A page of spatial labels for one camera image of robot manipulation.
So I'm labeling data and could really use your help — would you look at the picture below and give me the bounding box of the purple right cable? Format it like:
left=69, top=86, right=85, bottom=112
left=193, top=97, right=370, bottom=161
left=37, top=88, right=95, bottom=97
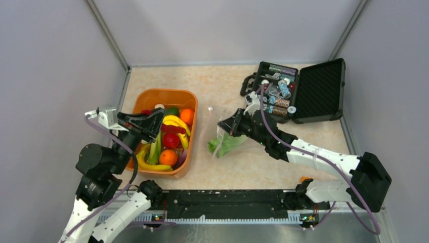
left=256, top=85, right=381, bottom=235

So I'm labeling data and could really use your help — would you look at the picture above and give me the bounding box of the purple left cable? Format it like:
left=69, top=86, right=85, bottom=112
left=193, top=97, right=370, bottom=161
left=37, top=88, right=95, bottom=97
left=63, top=114, right=177, bottom=239

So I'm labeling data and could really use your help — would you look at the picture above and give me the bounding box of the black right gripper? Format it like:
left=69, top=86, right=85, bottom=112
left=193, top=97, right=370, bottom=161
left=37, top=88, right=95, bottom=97
left=218, top=108, right=268, bottom=146

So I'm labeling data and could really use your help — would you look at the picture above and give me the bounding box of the orange plastic bin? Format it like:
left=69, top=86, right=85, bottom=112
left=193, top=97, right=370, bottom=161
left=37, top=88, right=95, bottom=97
left=132, top=89, right=198, bottom=179

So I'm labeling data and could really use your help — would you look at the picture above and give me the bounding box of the clear zip top bag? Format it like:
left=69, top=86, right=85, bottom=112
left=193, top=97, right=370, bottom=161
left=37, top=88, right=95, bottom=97
left=198, top=106, right=257, bottom=159

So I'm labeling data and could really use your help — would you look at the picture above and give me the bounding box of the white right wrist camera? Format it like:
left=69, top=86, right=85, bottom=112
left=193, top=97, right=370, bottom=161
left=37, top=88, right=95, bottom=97
left=244, top=91, right=263, bottom=116

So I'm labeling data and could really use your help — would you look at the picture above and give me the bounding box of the yellow banana bunch toy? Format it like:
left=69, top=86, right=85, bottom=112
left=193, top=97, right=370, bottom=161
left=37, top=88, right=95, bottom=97
left=162, top=115, right=191, bottom=149

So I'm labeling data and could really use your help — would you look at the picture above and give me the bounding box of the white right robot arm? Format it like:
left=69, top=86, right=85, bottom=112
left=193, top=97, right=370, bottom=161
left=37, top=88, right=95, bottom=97
left=217, top=108, right=392, bottom=213

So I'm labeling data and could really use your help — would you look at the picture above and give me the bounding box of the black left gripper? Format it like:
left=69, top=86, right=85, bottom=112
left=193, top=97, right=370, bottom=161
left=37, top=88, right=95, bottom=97
left=111, top=106, right=169, bottom=173

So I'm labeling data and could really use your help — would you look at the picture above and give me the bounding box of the black poker chip case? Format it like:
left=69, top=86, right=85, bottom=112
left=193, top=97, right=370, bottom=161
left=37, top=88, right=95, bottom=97
left=240, top=58, right=346, bottom=124

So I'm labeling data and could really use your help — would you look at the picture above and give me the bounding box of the orange carrot toy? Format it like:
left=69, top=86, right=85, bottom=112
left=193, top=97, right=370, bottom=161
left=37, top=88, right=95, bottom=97
left=301, top=177, right=313, bottom=183

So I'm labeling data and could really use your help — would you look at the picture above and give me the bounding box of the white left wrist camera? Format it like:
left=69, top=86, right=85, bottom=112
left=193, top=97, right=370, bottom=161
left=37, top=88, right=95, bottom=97
left=84, top=105, right=123, bottom=130

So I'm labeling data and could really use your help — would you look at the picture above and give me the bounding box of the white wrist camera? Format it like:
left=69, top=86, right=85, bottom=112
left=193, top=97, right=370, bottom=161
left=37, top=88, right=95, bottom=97
left=244, top=91, right=263, bottom=116
left=84, top=105, right=123, bottom=130

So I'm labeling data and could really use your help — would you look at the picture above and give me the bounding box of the red chili pepper toy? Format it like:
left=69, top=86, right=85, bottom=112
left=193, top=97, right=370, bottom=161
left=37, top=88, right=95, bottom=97
left=161, top=124, right=187, bottom=134

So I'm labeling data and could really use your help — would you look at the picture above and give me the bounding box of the yellow banana toy front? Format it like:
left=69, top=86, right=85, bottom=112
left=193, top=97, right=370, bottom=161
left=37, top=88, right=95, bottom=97
left=136, top=143, right=173, bottom=172

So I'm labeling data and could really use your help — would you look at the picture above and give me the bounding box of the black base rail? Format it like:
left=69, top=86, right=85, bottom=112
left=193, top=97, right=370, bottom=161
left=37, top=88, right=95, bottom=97
left=151, top=189, right=304, bottom=220

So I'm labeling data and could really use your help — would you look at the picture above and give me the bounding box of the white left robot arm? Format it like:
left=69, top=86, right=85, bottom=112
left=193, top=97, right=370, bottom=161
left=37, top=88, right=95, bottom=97
left=60, top=106, right=166, bottom=242

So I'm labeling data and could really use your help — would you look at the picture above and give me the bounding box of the purple cable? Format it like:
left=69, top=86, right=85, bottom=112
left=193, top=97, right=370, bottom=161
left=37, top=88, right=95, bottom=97
left=256, top=85, right=381, bottom=235
left=63, top=114, right=177, bottom=239

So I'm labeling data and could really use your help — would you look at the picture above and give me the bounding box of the orange fruit toy back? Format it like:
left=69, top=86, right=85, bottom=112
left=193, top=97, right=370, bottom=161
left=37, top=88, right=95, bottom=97
left=180, top=108, right=195, bottom=126

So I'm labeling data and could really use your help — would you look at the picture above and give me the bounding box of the green napa cabbage toy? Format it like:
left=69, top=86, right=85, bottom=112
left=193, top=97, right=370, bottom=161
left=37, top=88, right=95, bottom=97
left=207, top=134, right=247, bottom=158

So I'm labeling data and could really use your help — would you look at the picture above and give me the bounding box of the red apple toy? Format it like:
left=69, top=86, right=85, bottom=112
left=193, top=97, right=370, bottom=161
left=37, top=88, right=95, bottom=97
left=162, top=133, right=180, bottom=149

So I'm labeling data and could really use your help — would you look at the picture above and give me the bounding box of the orange fruit toy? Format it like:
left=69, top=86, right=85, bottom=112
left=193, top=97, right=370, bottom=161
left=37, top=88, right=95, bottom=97
left=180, top=108, right=195, bottom=126
left=158, top=149, right=178, bottom=167

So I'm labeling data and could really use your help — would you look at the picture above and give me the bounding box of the orange fruit toy front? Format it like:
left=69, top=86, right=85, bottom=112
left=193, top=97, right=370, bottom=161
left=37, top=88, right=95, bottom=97
left=158, top=149, right=178, bottom=167

